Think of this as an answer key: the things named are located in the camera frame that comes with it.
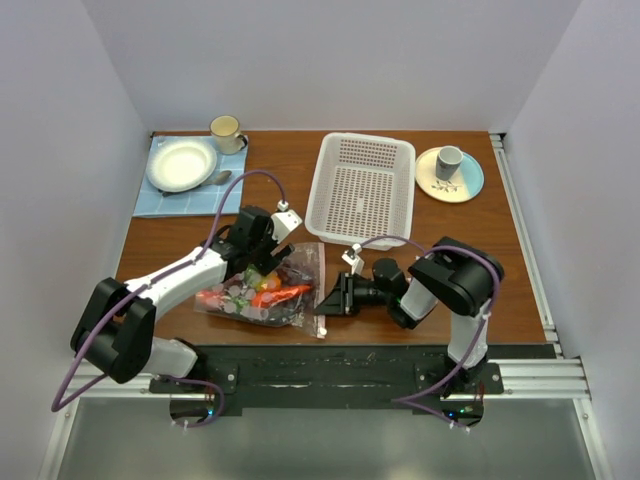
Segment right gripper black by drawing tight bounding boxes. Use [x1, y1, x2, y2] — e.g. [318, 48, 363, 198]
[313, 270, 392, 317]

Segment fake carrot orange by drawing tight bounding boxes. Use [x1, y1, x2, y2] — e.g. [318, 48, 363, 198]
[251, 284, 312, 308]

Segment clear zip top bag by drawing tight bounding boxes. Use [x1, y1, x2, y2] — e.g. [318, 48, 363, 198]
[194, 242, 327, 339]

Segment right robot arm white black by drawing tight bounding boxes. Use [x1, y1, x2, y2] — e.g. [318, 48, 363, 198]
[314, 237, 505, 403]

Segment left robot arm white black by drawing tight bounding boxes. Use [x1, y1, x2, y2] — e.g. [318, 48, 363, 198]
[70, 206, 302, 392]

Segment fake purple grapes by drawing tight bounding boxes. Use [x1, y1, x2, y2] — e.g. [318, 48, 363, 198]
[276, 262, 317, 288]

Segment metal spoon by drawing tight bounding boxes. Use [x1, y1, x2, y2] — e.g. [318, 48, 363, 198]
[159, 170, 232, 197]

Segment white plastic basket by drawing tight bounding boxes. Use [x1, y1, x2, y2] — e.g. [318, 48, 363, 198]
[305, 132, 416, 251]

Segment cream mug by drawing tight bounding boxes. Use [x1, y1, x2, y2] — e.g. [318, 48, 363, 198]
[209, 115, 248, 155]

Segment white bowl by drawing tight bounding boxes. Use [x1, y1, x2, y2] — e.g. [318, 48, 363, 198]
[146, 139, 217, 192]

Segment pastel plate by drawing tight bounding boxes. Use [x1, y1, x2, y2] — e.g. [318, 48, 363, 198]
[415, 146, 485, 204]

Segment small grey cup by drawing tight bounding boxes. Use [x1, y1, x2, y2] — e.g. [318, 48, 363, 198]
[435, 145, 464, 181]

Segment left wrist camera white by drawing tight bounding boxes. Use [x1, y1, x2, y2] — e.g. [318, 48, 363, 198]
[271, 199, 303, 244]

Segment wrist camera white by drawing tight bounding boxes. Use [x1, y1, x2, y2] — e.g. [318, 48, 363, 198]
[271, 199, 303, 244]
[342, 243, 364, 275]

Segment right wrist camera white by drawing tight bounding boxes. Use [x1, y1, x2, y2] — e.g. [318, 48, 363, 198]
[342, 243, 364, 275]

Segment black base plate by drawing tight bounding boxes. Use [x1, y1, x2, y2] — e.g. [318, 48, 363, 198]
[148, 343, 557, 426]

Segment aluminium frame rail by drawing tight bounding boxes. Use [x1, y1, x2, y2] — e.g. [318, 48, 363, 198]
[63, 130, 614, 480]

